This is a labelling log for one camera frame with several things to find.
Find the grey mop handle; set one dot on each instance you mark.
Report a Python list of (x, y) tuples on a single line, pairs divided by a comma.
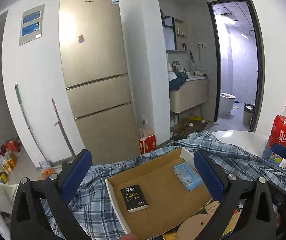
[(46, 163)]

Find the gold cigarette pack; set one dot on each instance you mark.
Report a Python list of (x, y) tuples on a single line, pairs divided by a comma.
[(169, 236)]

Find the beige bathroom vanity cabinet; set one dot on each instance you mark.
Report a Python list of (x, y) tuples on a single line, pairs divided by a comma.
[(192, 93)]

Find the grey wall electrical panel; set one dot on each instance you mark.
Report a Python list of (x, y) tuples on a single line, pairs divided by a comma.
[(31, 24)]

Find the pink-handled broom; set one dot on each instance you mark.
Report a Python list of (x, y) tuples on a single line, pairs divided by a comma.
[(59, 123)]

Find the dark blue clothes pile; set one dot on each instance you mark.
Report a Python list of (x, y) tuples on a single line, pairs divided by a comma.
[(176, 80)]

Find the gold three-door refrigerator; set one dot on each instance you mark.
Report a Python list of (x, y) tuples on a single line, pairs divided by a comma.
[(96, 77)]

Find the red floor clutter pile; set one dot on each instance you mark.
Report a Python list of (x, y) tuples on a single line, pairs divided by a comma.
[(9, 153)]

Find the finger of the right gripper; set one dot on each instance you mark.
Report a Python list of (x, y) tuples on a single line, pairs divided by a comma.
[(279, 150)]

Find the person's hand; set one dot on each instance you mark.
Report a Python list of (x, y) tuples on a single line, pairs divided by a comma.
[(129, 236)]

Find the cardboard tray box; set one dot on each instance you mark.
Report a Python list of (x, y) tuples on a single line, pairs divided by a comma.
[(169, 202)]

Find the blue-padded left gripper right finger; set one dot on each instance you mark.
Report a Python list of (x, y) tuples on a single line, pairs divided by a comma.
[(207, 171)]

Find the wall mirror cabinet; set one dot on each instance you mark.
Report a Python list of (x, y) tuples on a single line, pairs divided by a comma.
[(169, 32)]

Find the black Face tissue pack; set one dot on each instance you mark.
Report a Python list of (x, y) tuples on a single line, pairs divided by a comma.
[(134, 198)]

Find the white toilet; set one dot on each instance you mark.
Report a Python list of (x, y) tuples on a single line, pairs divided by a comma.
[(226, 104)]

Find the white plastic bag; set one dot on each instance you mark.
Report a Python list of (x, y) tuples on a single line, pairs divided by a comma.
[(7, 197)]

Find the brown bathroom mat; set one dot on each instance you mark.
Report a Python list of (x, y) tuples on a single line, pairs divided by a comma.
[(187, 126)]

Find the red cola bottle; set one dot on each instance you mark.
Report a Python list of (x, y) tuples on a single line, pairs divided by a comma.
[(277, 136)]

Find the grey trash bin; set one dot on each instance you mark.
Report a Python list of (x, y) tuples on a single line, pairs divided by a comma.
[(248, 113)]

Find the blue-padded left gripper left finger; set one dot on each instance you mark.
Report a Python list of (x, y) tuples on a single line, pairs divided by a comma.
[(73, 174)]

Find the blue plaid cloth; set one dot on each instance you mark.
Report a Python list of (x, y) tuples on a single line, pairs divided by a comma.
[(92, 208)]

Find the light blue tissue pack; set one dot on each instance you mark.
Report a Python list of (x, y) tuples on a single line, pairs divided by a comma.
[(187, 176)]

